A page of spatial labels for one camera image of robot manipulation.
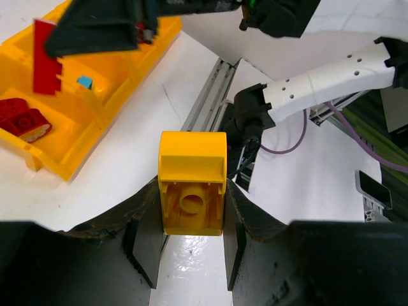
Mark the red rectangular lego brick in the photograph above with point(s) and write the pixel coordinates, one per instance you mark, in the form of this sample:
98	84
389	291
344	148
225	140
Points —
46	69

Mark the small blue lego brick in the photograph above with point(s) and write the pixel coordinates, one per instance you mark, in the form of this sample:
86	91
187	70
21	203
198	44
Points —
85	81

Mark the red flower lego piece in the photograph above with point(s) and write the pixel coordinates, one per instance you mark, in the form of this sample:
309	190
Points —
24	122

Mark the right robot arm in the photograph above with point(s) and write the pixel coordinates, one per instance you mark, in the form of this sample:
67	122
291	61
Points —
381	64

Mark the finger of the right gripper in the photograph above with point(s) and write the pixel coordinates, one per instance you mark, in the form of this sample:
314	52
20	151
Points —
103	26

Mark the yellow lego block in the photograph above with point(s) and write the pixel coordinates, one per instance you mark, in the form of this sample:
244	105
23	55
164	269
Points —
192	169

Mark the aluminium frame rail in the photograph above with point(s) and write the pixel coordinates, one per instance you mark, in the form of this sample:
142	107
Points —
208	109

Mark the smartphone on frame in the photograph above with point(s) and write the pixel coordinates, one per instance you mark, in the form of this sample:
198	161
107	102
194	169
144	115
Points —
373	190

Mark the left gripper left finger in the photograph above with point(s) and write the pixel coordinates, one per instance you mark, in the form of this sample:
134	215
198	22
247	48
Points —
112	259

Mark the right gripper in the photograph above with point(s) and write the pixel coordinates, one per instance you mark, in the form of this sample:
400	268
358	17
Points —
278	19

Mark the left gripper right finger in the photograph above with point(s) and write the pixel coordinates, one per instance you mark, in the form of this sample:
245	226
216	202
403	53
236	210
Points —
311	262

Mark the yellow four-compartment tray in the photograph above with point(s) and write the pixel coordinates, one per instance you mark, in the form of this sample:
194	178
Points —
79	116

